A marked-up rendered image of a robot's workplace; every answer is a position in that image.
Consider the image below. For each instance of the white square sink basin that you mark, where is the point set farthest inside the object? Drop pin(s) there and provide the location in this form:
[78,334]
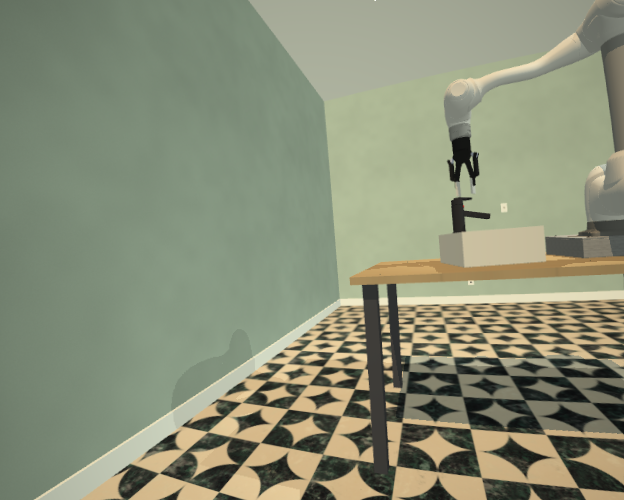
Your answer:
[493,247]

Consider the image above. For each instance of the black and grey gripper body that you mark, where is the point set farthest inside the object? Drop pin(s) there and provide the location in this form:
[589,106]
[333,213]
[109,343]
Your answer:
[461,146]

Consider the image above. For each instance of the black mixer tap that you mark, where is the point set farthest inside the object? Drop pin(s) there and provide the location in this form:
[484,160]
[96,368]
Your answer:
[458,214]

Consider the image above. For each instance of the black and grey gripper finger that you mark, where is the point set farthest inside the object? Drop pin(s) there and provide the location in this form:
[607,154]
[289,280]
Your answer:
[473,174]
[457,174]

